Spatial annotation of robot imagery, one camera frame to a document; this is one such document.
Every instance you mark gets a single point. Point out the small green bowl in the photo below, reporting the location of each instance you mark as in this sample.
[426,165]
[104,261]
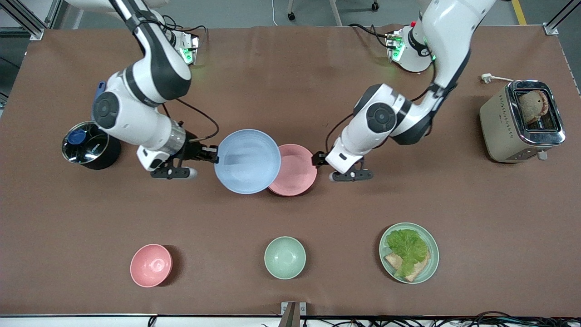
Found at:
[285,257]

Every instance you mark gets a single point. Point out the wheeled stand legs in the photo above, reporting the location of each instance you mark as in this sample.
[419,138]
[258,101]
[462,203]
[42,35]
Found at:
[337,13]

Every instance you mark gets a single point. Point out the metal table bracket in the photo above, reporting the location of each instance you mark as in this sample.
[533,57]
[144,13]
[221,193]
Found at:
[292,314]

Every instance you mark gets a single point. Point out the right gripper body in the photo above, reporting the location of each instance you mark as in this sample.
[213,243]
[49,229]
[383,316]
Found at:
[195,149]

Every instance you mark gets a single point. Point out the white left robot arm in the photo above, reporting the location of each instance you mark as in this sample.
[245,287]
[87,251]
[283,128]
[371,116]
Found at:
[454,36]

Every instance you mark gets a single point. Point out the small pink bowl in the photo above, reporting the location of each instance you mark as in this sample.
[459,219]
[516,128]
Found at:
[151,265]

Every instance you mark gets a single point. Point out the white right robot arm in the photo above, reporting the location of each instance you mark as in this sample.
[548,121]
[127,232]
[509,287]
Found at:
[154,68]

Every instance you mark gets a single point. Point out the green plate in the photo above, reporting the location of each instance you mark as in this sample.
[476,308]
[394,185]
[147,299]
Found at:
[433,254]

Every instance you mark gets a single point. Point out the aluminium frame profile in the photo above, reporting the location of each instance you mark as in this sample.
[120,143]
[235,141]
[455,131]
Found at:
[27,20]
[556,25]

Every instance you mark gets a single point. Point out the wide pink bowl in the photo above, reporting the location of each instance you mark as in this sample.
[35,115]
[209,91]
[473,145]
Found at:
[297,170]

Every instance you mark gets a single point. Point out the blue round object in pot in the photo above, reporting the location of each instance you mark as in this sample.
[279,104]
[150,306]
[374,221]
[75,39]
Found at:
[77,136]

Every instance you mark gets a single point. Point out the toasted bread slice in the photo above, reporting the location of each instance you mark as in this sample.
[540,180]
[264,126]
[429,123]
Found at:
[392,260]

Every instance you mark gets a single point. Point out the wide blue bowl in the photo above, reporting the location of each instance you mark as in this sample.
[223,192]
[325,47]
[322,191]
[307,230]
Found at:
[247,161]

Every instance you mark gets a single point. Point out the bread slice in toaster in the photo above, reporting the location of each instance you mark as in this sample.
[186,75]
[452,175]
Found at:
[531,105]

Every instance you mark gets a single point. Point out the green lettuce leaf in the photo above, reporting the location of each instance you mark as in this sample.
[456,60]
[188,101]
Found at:
[408,250]

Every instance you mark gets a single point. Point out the black metal pot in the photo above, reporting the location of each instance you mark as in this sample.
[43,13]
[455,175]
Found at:
[106,156]

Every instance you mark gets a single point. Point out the beige and chrome toaster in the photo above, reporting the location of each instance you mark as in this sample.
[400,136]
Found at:
[497,122]

